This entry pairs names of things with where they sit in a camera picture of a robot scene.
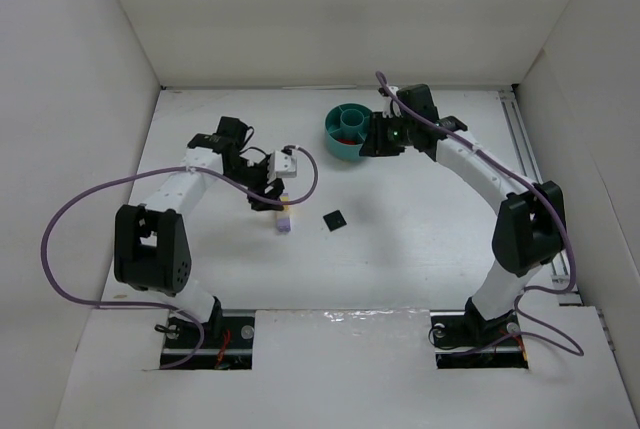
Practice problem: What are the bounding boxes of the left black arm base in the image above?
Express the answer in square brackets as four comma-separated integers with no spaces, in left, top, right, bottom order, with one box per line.
[154,310,256,371]

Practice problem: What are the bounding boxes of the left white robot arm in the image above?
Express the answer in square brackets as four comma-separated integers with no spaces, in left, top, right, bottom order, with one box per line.
[114,116,296,337]

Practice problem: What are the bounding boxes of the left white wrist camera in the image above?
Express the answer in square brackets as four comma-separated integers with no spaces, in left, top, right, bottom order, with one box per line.
[267,148,297,182]

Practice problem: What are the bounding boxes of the lavender lego brick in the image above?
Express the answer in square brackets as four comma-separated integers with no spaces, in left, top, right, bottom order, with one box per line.
[275,213,292,234]

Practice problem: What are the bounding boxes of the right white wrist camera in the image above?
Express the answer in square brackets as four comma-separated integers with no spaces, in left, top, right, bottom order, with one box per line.
[379,88,402,118]

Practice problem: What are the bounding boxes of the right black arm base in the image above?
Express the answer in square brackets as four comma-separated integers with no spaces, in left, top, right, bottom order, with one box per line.
[428,311,529,370]

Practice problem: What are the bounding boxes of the teal round divided container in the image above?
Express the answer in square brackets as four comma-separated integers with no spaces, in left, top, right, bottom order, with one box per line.
[324,103,372,162]

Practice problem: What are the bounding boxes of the red lego brick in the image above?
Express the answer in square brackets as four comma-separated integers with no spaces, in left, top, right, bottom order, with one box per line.
[336,138,363,145]

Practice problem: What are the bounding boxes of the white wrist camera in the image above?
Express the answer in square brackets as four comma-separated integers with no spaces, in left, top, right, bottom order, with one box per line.
[379,88,402,118]
[267,148,297,182]

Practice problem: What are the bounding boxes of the black flat lego plate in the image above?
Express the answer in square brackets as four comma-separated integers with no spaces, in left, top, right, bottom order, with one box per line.
[323,210,347,231]

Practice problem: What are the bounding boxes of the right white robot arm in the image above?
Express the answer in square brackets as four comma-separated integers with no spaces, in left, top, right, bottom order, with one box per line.
[360,83,571,352]

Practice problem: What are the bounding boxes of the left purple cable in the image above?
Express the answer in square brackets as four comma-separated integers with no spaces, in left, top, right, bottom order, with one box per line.
[40,146,321,369]

